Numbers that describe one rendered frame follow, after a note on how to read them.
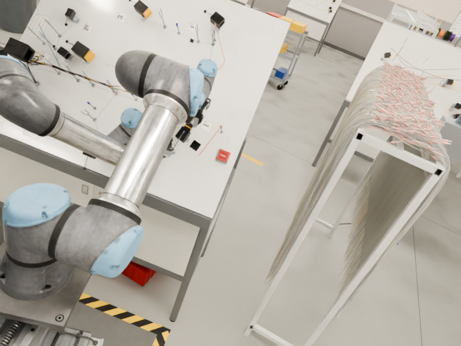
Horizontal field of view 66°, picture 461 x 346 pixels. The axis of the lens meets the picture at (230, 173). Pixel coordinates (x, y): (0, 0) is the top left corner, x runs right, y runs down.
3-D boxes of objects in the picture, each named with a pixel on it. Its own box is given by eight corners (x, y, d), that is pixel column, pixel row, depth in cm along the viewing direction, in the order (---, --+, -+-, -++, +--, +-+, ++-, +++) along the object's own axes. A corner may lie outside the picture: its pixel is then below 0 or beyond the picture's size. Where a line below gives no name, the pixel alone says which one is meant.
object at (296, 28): (287, 85, 660) (311, 26, 602) (280, 91, 618) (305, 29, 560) (239, 64, 675) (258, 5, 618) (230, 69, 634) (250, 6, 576)
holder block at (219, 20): (208, 14, 174) (206, 3, 165) (225, 28, 173) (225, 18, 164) (202, 20, 173) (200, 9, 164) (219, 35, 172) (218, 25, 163)
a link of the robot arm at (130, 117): (113, 117, 125) (131, 101, 126) (129, 130, 135) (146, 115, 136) (124, 130, 122) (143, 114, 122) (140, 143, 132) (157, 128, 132)
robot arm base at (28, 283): (54, 307, 76) (55, 278, 71) (-19, 290, 75) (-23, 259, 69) (83, 255, 89) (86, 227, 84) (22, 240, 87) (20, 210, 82)
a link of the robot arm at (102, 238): (58, 263, 76) (157, 73, 98) (124, 286, 76) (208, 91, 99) (39, 253, 65) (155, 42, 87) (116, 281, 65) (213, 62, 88)
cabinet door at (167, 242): (182, 277, 187) (201, 223, 166) (88, 238, 189) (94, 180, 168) (184, 274, 189) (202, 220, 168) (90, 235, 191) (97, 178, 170)
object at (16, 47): (12, 45, 170) (-8, 29, 156) (44, 59, 169) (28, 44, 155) (5, 58, 169) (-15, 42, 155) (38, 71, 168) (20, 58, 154)
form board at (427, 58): (407, 211, 402) (510, 74, 314) (311, 165, 424) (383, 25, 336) (405, 183, 462) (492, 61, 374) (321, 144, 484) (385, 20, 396)
